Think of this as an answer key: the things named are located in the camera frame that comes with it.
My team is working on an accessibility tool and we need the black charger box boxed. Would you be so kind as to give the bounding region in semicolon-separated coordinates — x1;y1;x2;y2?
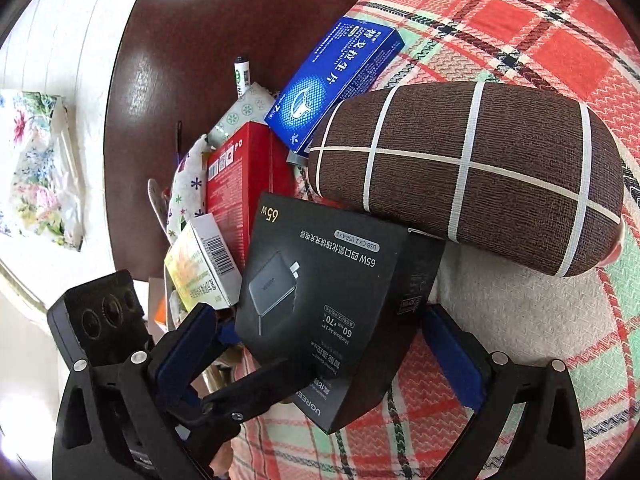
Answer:
235;193;445;434

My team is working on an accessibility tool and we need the green patterned tissue pack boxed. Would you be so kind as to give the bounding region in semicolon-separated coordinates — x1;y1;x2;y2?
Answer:
207;82;274;148

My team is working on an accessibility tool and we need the person left hand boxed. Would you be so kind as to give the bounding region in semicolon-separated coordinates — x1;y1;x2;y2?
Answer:
209;442;234;479

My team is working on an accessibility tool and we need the floral plastic bag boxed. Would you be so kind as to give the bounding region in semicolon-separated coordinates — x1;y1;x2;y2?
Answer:
1;90;84;250

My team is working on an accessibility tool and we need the red plaid bed sheet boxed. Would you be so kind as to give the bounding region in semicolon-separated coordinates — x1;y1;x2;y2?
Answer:
230;0;639;479

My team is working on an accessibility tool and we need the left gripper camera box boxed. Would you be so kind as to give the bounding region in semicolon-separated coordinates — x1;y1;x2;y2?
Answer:
47;270;154;368

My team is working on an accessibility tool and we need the brown striped glasses case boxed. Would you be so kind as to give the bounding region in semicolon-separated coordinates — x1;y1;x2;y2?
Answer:
308;81;624;277

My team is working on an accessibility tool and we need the white patterned pouch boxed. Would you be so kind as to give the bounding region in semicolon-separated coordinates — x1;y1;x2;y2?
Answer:
166;134;212;245

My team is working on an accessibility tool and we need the large red box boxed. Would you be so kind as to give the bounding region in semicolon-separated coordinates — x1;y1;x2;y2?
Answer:
206;122;294;269

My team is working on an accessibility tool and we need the dark brown headboard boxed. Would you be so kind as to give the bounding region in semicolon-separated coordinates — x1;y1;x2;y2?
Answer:
104;0;357;281

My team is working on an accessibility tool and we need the blue medicine box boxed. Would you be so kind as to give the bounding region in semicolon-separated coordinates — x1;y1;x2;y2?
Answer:
266;16;404;156

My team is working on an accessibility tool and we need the orange white medicine box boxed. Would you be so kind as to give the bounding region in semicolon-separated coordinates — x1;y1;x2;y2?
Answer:
148;278;168;342

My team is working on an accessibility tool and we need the green white tube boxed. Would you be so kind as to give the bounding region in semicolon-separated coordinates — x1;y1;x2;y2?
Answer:
233;55;252;98

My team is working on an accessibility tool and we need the yellow green medicine box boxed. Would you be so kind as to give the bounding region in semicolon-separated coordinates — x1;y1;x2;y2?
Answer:
165;214;242;312

